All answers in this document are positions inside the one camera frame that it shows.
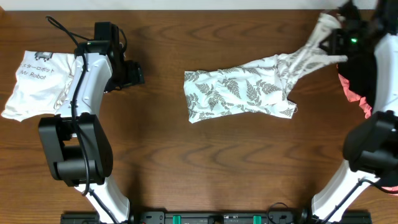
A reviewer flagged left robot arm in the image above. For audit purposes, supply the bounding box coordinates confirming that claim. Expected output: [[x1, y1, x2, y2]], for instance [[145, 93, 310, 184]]
[[39, 40, 143, 223]]

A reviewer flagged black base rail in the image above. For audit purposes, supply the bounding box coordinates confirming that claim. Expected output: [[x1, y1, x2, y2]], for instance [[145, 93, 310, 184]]
[[60, 211, 373, 224]]

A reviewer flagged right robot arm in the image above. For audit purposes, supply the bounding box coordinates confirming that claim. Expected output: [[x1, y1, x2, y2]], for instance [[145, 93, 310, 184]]
[[298, 0, 397, 223]]

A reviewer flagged black garment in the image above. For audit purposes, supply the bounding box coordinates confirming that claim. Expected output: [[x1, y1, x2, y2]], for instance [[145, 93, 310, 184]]
[[337, 46, 398, 194]]

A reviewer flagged white fern print dress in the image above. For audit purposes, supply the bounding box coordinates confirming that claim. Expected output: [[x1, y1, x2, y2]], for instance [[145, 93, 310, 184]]
[[183, 13, 348, 123]]

